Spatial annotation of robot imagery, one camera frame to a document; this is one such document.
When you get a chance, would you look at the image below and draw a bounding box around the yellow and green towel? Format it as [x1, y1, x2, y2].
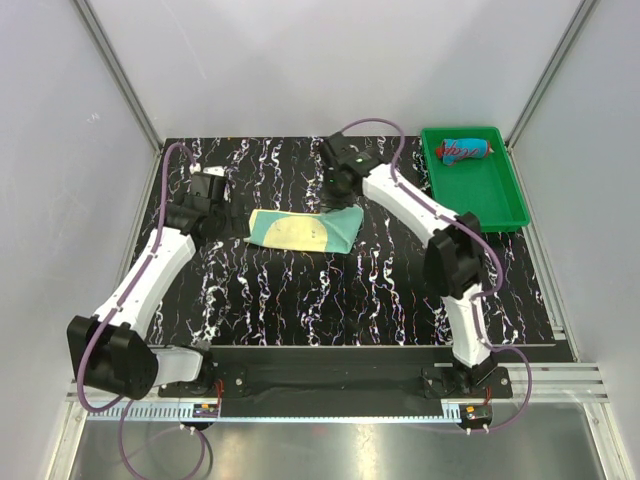
[244, 206, 364, 254]

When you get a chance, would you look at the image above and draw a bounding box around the red and blue towel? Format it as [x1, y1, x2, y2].
[435, 138, 494, 166]

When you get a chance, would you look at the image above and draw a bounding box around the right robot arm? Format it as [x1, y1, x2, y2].
[319, 132, 496, 397]

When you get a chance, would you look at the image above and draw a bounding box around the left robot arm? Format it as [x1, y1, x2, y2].
[67, 167, 249, 400]

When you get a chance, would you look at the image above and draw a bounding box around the green plastic bin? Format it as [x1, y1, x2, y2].
[421, 126, 530, 233]

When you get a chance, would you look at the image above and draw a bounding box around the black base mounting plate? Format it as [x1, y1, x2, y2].
[160, 346, 513, 422]

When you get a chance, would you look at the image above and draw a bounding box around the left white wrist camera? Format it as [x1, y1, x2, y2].
[189, 163, 225, 177]

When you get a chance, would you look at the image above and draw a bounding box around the aluminium rail frame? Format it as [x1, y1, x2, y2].
[64, 362, 610, 401]

